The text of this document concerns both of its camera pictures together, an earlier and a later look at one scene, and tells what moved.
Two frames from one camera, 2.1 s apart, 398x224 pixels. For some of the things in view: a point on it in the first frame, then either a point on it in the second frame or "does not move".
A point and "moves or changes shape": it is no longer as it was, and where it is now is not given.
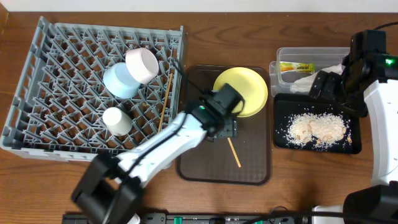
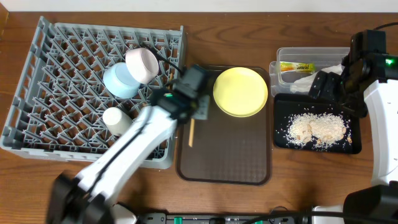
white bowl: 142,65 does not move
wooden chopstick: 234,152 moves or changes shape
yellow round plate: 249,84 does not move
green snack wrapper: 307,67 does not move
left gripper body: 228,129 to 193,107
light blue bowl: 119,82 does not move
